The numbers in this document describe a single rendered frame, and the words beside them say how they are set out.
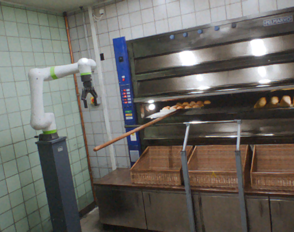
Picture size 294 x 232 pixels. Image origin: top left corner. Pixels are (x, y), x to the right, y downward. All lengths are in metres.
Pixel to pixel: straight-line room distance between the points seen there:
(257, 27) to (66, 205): 2.45
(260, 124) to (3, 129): 2.52
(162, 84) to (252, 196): 1.49
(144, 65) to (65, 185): 1.53
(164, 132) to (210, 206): 1.01
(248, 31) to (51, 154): 2.17
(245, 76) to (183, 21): 0.86
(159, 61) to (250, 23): 1.01
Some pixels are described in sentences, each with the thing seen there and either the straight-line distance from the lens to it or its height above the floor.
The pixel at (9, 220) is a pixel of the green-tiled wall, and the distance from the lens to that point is 3.26.
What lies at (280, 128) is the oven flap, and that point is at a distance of 3.01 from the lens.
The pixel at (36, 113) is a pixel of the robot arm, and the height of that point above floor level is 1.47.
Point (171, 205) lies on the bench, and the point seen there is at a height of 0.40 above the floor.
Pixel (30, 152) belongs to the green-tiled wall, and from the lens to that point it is 3.32.
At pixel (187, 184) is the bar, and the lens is 2.71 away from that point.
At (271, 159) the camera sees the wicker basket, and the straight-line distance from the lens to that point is 3.03.
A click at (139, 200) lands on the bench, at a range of 3.08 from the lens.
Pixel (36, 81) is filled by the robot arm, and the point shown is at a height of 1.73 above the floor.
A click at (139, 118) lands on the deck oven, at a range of 3.42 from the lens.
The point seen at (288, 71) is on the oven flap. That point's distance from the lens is 2.95.
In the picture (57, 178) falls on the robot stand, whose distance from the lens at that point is 2.79.
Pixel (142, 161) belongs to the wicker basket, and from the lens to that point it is 3.27.
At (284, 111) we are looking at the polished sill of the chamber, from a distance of 2.98.
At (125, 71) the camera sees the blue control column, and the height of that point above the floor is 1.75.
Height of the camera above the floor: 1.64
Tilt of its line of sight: 7 degrees down
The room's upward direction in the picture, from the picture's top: 8 degrees counter-clockwise
